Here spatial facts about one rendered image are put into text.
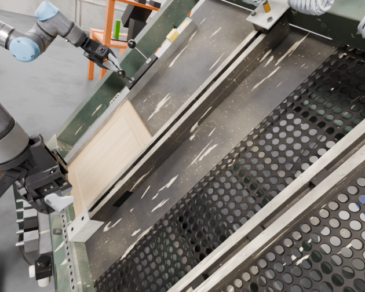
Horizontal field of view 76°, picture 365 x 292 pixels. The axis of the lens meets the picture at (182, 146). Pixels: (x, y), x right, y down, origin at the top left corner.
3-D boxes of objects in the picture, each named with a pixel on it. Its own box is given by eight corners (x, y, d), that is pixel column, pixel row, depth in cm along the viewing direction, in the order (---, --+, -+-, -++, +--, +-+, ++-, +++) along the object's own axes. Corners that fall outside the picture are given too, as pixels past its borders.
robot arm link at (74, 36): (77, 21, 89) (65, 39, 89) (87, 30, 92) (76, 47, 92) (70, 22, 94) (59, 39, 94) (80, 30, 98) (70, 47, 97)
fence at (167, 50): (68, 163, 126) (61, 161, 123) (192, 23, 110) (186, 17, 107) (69, 170, 123) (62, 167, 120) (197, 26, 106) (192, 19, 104)
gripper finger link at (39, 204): (55, 216, 49) (30, 194, 43) (48, 220, 49) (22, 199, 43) (53, 199, 52) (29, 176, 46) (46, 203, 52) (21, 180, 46)
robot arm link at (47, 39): (13, 46, 84) (30, 23, 81) (24, 38, 93) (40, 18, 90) (35, 62, 88) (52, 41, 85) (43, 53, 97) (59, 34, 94)
